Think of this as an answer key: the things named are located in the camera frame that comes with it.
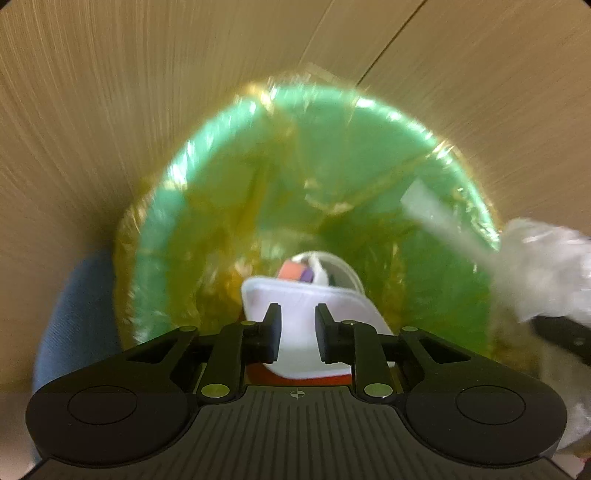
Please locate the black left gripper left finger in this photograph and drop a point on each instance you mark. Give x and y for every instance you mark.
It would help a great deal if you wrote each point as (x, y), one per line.
(235, 347)

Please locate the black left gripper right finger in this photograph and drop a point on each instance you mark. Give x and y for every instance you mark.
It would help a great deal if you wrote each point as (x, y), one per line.
(360, 346)

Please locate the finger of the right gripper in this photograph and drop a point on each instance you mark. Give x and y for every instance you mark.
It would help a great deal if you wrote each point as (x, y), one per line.
(566, 334)

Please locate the white plastic food tray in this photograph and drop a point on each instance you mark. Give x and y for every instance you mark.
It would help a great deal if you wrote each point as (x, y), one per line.
(299, 361)

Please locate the white paper towel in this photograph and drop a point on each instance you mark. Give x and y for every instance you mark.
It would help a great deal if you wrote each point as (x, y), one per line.
(539, 269)

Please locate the green trash bin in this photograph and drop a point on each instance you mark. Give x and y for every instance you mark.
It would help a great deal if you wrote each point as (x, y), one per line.
(286, 184)

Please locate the white paper cup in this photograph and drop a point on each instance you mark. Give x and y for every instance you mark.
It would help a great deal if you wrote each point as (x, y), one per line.
(330, 270)

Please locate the pink purple wrapper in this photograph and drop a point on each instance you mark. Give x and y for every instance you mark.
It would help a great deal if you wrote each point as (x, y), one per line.
(295, 271)

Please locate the dark green trouser leg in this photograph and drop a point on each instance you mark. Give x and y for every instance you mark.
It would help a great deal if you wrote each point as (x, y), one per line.
(81, 330)

